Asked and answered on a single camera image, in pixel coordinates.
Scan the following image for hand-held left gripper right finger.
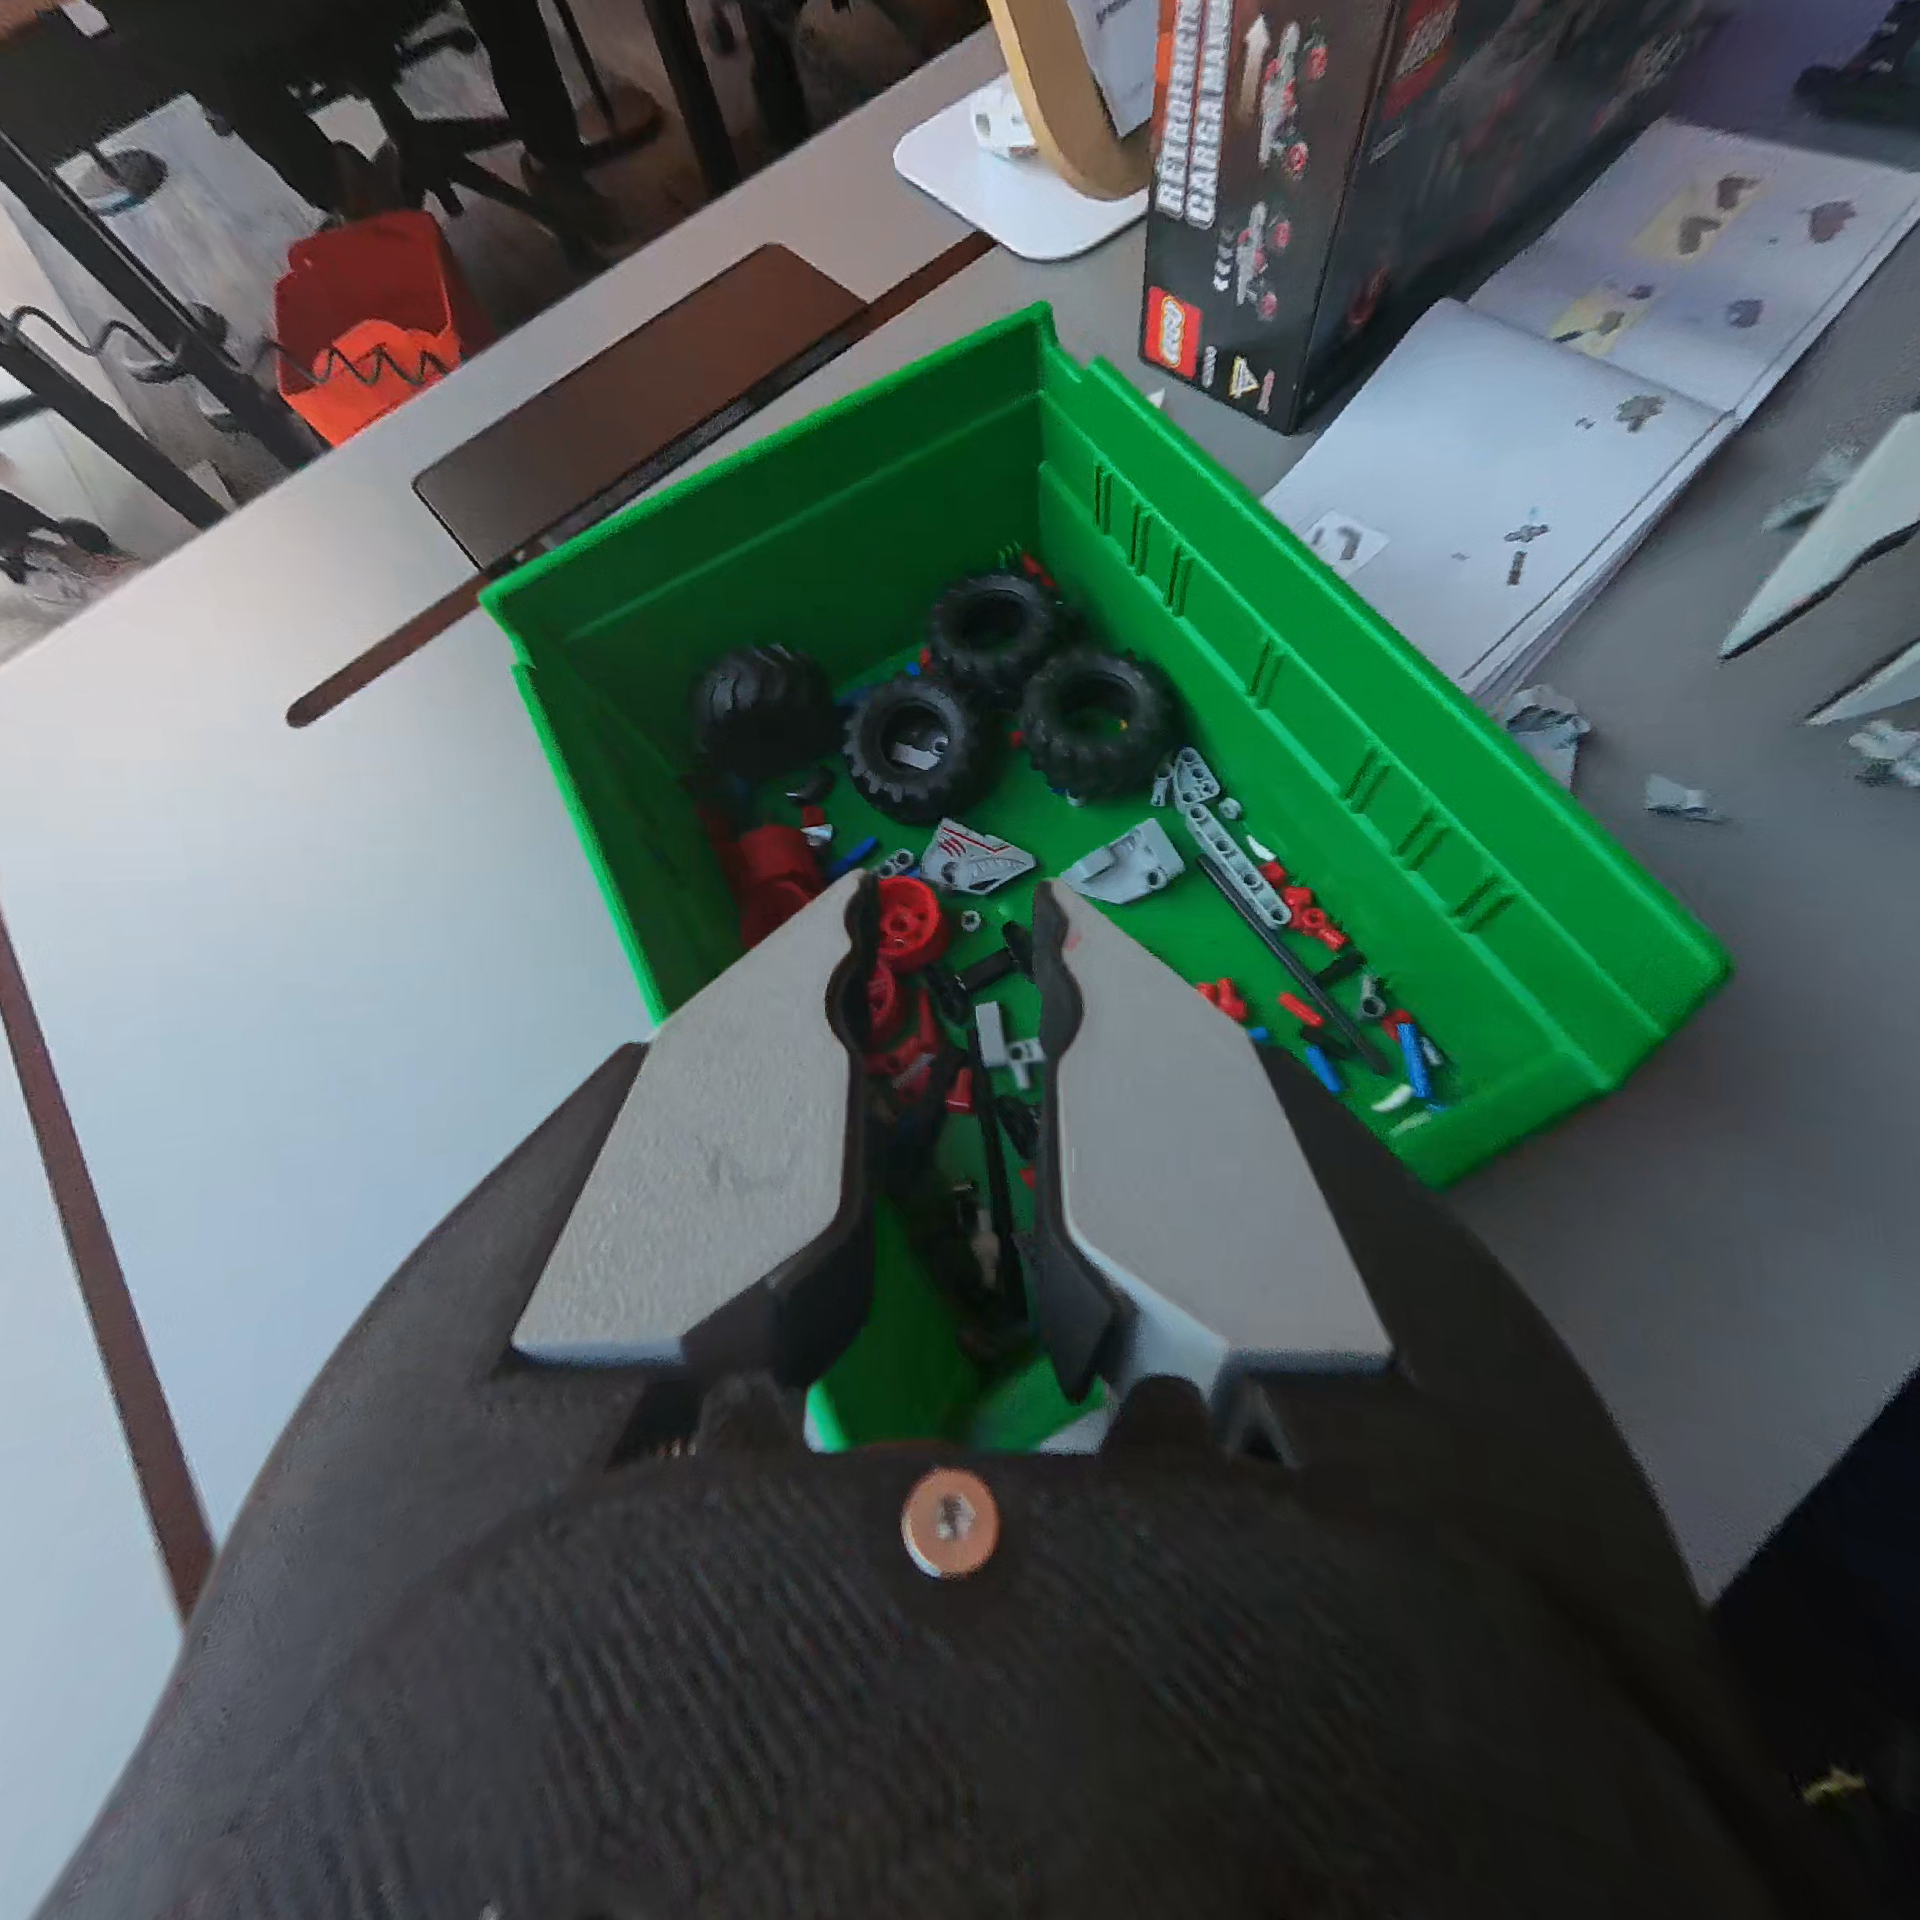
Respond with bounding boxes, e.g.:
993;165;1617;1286
1027;878;1401;1442

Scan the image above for orange bucket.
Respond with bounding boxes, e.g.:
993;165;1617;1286
275;210;489;448

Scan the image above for grey lego piece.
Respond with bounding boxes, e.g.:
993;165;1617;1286
1499;688;1593;783

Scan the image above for brown round ring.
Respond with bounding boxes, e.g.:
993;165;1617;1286
983;0;1164;201

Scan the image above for black coiled cable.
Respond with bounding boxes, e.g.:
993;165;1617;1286
0;306;459;396

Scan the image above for pile of small lego pieces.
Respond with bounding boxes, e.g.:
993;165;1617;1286
697;556;1455;1337

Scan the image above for plain grey lego panel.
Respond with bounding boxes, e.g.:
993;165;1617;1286
1063;820;1194;905

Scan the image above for black lego set box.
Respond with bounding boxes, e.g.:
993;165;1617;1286
1140;0;1749;436

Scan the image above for person's dark clothing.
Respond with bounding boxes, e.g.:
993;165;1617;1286
1704;1386;1920;1920

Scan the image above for open lego instruction booklet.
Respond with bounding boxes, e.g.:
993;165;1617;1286
1259;117;1920;706

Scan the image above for dark brown flat panel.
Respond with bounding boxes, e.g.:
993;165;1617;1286
411;244;874;570

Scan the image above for grey printed lego panel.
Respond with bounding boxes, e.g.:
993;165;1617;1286
920;816;1037;895

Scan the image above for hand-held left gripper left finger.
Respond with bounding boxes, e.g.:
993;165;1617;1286
511;871;887;1396

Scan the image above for green plastic bin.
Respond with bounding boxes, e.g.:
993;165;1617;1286
481;300;1735;1453

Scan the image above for black chair legs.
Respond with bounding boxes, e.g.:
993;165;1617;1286
346;0;797;226

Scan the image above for black lego tyre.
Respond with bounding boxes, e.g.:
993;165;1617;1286
1019;645;1180;798
844;674;1000;824
925;573;1069;698
690;645;840;788

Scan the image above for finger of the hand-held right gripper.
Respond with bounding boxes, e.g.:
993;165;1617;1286
1803;640;1920;728
1717;420;1920;662

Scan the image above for black metal frame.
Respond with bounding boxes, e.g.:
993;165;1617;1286
0;127;332;527

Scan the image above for white monitor stand base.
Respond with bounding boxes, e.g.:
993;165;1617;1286
891;65;1151;264

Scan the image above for long grey lego beam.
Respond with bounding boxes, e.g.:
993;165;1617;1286
1176;745;1296;924

